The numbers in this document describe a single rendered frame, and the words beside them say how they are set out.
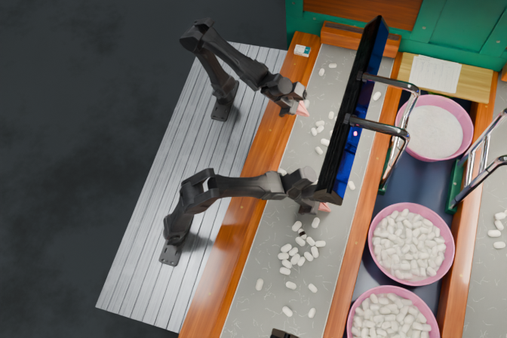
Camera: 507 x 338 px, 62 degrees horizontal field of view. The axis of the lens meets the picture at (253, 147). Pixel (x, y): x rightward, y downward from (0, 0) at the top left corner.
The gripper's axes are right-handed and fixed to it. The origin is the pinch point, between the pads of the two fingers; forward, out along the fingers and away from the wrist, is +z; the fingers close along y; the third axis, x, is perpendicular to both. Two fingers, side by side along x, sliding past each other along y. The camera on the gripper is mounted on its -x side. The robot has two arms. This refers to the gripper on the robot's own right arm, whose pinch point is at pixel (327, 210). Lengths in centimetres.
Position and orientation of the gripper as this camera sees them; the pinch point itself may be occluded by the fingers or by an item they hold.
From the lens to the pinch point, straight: 147.4
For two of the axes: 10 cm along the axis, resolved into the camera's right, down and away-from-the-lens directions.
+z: 7.8, 4.7, 4.1
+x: -5.3, 1.6, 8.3
